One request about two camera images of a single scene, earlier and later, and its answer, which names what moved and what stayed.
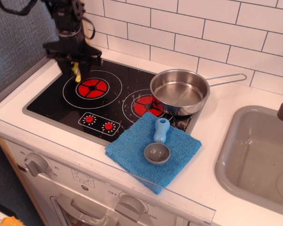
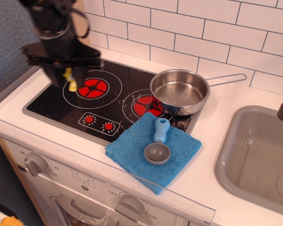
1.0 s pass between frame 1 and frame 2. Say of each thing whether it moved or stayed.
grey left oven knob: stayed
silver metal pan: stayed
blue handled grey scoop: stayed
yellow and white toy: moved
